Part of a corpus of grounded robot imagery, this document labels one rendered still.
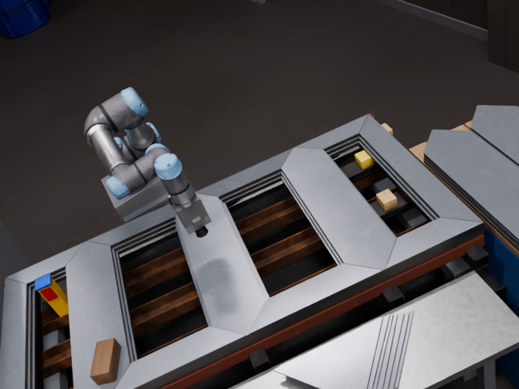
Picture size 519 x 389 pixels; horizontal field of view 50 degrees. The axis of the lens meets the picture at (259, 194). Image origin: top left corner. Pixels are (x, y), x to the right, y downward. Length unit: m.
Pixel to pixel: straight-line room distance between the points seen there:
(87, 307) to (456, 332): 1.18
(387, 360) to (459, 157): 0.78
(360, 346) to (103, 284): 0.92
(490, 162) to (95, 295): 1.41
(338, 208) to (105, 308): 0.85
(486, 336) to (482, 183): 0.52
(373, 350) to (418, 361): 0.12
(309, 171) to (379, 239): 0.45
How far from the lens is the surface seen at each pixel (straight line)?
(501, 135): 2.11
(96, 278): 2.07
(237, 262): 1.84
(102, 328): 1.90
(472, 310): 1.72
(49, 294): 2.17
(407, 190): 1.95
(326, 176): 2.03
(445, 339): 1.67
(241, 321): 1.69
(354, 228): 1.82
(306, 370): 1.62
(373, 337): 1.64
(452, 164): 2.01
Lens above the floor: 2.16
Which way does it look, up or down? 39 degrees down
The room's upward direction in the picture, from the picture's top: 21 degrees counter-clockwise
